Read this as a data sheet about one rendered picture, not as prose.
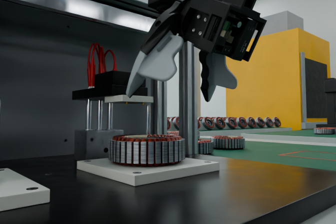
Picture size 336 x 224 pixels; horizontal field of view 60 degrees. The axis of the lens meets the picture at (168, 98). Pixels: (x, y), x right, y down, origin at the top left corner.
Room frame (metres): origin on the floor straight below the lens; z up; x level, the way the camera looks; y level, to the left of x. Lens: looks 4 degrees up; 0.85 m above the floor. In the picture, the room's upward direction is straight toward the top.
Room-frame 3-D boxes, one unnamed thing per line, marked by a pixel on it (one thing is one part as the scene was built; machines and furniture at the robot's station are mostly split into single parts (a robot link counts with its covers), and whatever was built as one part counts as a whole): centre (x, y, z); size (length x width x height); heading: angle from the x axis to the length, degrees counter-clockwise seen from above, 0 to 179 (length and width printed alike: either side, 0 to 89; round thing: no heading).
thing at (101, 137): (0.54, 0.13, 0.80); 0.08 x 0.05 x 0.06; 132
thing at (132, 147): (0.43, 0.03, 0.80); 0.11 x 0.11 x 0.04
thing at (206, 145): (0.80, -0.07, 0.77); 0.11 x 0.11 x 0.04
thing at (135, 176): (0.43, 0.03, 0.78); 0.15 x 0.15 x 0.01; 42
